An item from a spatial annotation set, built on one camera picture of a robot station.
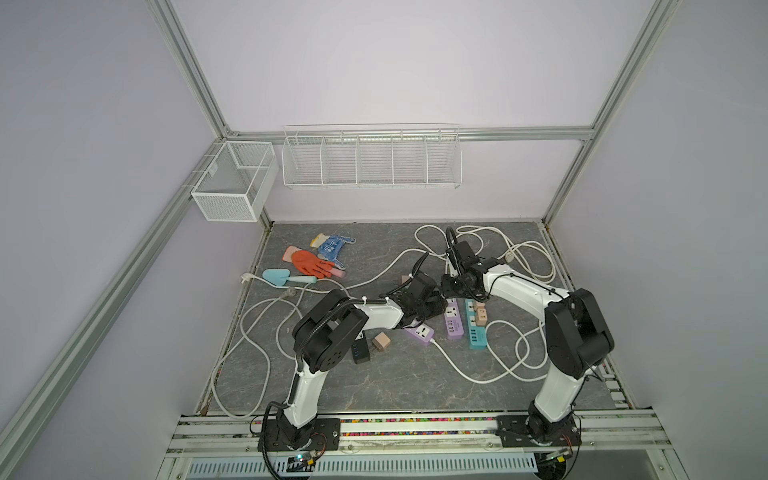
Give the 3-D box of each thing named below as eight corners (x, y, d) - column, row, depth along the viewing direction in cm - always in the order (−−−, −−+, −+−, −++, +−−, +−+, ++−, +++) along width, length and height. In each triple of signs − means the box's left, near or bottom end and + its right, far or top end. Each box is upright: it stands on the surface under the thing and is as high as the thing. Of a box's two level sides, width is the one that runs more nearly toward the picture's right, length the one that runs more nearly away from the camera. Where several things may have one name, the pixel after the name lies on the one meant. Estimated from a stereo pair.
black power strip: (355, 364, 87) (354, 360, 84) (350, 338, 92) (348, 334, 89) (371, 360, 88) (370, 356, 85) (365, 334, 93) (364, 330, 90)
